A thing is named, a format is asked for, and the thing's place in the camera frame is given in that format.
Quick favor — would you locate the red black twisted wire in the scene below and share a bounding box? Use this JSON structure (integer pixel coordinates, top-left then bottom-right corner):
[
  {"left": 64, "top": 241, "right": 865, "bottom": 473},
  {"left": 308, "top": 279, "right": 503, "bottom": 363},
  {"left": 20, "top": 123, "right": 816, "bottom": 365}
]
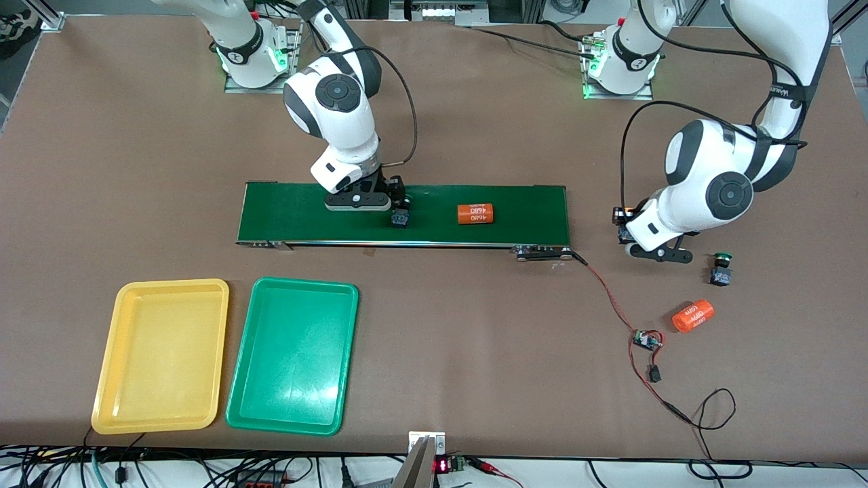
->
[{"left": 568, "top": 249, "right": 694, "bottom": 426}]

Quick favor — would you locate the thin black looped cable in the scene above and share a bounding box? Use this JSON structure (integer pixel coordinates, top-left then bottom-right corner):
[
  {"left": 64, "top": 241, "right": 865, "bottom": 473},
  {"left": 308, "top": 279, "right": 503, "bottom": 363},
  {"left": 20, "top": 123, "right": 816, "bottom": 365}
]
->
[{"left": 686, "top": 388, "right": 753, "bottom": 481}]

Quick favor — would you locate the black red power strip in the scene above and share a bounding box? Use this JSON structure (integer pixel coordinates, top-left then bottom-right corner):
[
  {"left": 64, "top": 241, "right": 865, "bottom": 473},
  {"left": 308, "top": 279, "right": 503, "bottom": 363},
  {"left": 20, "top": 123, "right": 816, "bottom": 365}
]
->
[{"left": 234, "top": 470, "right": 299, "bottom": 488}]

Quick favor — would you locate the patterned shoe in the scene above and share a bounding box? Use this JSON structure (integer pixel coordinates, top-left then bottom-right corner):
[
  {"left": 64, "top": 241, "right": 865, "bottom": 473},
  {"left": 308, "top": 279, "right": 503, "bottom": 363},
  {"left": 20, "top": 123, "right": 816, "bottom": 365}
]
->
[{"left": 0, "top": 10, "right": 39, "bottom": 41}]

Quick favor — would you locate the red alligator clip lead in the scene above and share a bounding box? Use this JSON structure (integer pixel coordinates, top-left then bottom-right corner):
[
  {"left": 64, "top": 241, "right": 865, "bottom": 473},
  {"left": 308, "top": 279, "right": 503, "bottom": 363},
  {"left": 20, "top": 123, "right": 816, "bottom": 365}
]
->
[{"left": 468, "top": 457, "right": 524, "bottom": 488}]

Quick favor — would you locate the green plastic tray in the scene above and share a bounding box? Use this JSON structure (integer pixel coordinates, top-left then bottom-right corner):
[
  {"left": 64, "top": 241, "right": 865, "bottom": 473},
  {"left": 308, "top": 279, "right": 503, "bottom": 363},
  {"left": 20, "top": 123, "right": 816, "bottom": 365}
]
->
[{"left": 225, "top": 277, "right": 359, "bottom": 436}]

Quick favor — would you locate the aluminium frame post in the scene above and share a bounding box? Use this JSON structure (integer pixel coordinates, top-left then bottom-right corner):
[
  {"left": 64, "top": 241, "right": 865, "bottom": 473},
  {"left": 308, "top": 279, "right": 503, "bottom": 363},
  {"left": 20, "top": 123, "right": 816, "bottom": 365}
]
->
[{"left": 829, "top": 0, "right": 868, "bottom": 46}]

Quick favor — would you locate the yellow plastic tray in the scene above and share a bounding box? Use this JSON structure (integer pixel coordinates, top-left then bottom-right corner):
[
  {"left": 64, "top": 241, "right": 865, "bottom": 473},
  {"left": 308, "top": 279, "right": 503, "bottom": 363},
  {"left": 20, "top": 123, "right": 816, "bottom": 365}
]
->
[{"left": 91, "top": 279, "right": 230, "bottom": 435}]

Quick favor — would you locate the black base power cable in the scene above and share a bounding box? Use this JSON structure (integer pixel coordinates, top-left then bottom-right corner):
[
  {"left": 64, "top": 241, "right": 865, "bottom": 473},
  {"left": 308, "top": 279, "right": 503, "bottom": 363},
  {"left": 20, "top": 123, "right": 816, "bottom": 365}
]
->
[{"left": 468, "top": 20, "right": 601, "bottom": 58}]

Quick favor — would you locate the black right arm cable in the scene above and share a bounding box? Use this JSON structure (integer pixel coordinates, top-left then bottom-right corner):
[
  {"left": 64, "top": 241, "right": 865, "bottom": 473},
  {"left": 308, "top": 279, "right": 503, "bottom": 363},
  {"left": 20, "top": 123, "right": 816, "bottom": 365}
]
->
[{"left": 356, "top": 44, "right": 418, "bottom": 167}]

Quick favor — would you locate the grey metal stand pole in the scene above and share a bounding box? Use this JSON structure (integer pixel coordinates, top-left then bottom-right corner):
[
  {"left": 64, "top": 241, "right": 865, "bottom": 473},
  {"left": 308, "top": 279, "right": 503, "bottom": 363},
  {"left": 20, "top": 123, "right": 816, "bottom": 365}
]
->
[{"left": 392, "top": 437, "right": 435, "bottom": 488}]

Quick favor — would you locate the orange cylinder with white print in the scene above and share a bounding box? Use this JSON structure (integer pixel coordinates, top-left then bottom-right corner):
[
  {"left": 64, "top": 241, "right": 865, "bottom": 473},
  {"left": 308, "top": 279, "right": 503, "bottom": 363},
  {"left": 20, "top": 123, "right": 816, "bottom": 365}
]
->
[
  {"left": 671, "top": 300, "right": 715, "bottom": 333},
  {"left": 456, "top": 203, "right": 494, "bottom": 226}
]

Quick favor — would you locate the yellow push button switch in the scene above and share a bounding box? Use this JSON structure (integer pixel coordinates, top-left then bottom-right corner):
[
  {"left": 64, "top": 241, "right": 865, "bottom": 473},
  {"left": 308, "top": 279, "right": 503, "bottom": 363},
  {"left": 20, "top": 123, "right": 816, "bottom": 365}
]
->
[{"left": 616, "top": 205, "right": 638, "bottom": 245}]

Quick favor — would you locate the green conveyor belt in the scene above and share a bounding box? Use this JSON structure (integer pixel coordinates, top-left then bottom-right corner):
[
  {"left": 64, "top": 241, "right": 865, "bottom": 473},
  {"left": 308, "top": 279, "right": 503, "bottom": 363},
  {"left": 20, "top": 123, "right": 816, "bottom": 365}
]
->
[{"left": 235, "top": 181, "right": 576, "bottom": 262}]

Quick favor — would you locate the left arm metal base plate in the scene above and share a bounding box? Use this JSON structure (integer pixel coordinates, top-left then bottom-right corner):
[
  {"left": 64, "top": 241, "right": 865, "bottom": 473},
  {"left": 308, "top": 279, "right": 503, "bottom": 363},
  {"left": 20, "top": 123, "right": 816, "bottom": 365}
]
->
[{"left": 582, "top": 34, "right": 654, "bottom": 101}]

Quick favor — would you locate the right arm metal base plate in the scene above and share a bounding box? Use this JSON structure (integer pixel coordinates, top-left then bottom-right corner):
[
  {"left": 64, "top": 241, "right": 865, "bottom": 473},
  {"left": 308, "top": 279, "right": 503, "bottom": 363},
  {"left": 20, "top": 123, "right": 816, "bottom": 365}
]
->
[{"left": 224, "top": 30, "right": 302, "bottom": 94}]

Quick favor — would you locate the silver metal clamp bracket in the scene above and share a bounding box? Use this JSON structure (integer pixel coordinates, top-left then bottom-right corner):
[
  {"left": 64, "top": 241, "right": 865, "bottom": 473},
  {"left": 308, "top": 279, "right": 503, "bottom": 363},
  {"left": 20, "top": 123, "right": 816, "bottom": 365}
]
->
[{"left": 408, "top": 431, "right": 446, "bottom": 455}]

